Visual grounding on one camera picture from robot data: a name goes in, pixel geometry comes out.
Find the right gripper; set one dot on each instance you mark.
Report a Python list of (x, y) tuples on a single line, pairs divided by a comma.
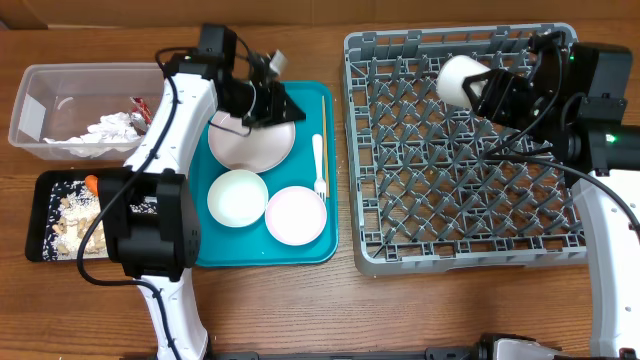
[(500, 86)]

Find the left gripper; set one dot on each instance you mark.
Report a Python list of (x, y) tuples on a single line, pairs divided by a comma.
[(272, 108)]

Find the white paper cup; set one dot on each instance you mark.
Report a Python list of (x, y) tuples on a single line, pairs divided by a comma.
[(449, 82)]

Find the large white plate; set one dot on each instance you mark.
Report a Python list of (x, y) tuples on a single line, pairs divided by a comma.
[(257, 150)]

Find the white bowl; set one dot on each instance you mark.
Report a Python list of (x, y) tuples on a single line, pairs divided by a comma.
[(237, 198)]

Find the red snack wrapper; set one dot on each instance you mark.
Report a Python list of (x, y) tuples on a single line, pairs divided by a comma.
[(142, 109)]

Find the white napkin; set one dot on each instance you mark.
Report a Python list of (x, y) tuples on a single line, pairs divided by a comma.
[(112, 132)]

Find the orange carrot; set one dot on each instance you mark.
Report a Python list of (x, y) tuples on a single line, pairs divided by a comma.
[(91, 182)]

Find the peanuts and rice leftovers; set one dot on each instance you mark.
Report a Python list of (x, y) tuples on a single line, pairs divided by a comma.
[(71, 211)]

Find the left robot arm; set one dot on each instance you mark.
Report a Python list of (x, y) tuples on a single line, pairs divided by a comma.
[(148, 216)]

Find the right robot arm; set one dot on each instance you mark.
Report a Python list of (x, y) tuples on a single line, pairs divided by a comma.
[(574, 100)]

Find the grey dishwasher rack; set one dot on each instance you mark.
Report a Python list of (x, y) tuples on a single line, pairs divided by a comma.
[(422, 199)]

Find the wooden chopstick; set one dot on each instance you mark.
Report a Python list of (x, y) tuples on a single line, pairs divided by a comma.
[(325, 147)]

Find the white plastic fork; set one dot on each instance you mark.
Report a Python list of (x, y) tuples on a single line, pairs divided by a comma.
[(320, 186)]

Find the teal serving tray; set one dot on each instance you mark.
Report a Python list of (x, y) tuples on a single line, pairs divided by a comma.
[(253, 245)]

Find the clear plastic bin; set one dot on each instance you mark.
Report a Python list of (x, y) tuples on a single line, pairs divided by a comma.
[(59, 101)]

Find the black tray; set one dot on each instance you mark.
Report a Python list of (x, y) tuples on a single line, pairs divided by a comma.
[(50, 188)]

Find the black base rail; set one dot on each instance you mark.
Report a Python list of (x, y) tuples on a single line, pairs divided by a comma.
[(434, 353)]

